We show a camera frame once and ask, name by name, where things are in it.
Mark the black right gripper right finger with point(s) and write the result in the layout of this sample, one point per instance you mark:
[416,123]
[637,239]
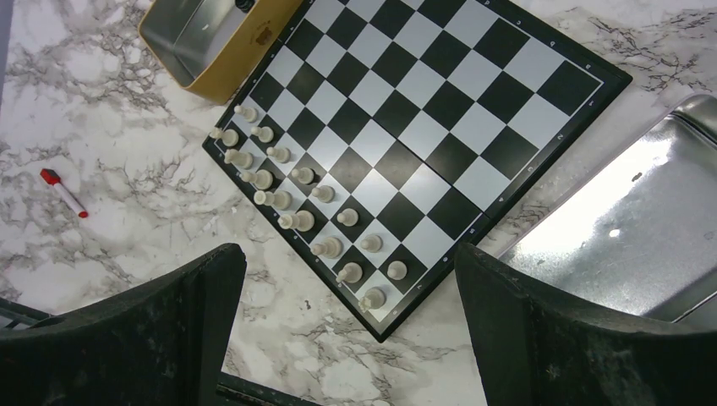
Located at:
[535,344]

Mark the red and white marker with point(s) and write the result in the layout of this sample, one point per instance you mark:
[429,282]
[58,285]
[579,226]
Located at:
[53,179]

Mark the black and white chessboard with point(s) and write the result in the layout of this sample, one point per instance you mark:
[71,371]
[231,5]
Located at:
[430,119]

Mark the white chess pawn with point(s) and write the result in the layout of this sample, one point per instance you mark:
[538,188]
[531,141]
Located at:
[323,193]
[397,270]
[304,175]
[372,243]
[250,114]
[348,217]
[279,154]
[264,134]

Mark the white chess knight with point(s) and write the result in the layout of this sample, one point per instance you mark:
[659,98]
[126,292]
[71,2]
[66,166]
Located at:
[239,158]
[352,272]

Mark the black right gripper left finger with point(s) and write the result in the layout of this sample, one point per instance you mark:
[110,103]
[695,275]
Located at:
[159,343]

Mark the white chess bishop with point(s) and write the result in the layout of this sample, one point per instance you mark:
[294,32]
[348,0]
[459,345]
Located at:
[261,179]
[330,247]

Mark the yellow metal tin box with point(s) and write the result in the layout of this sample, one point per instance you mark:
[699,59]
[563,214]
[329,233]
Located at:
[210,47]

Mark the silver metal tin lid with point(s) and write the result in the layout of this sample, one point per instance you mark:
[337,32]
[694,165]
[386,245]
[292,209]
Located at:
[640,235]

